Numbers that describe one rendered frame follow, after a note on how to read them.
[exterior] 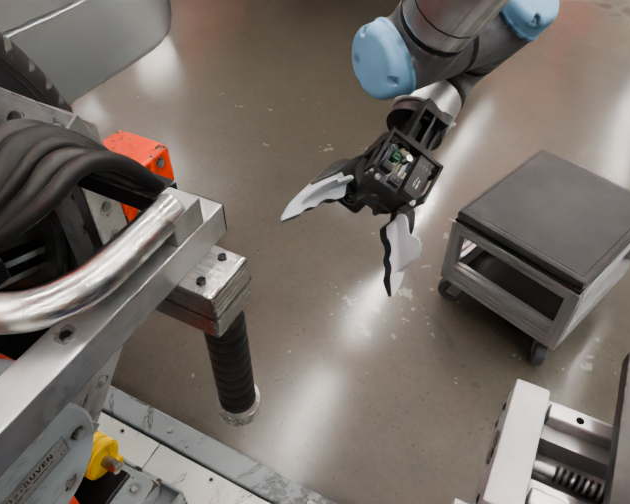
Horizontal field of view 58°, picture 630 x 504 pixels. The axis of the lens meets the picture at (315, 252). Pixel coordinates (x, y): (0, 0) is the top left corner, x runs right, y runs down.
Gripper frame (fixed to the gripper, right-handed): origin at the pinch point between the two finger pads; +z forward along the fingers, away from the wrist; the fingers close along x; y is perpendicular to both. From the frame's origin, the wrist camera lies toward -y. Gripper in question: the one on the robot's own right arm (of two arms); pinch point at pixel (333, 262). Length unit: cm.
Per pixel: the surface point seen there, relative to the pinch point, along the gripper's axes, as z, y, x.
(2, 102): 8.2, 8.3, -32.7
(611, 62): -209, -120, 103
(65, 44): -19, -37, -48
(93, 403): 25.5, -20.4, -12.2
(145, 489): 35, -57, 6
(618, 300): -66, -64, 97
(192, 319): 15.3, 11.7, -10.9
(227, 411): 19.3, 0.7, -2.2
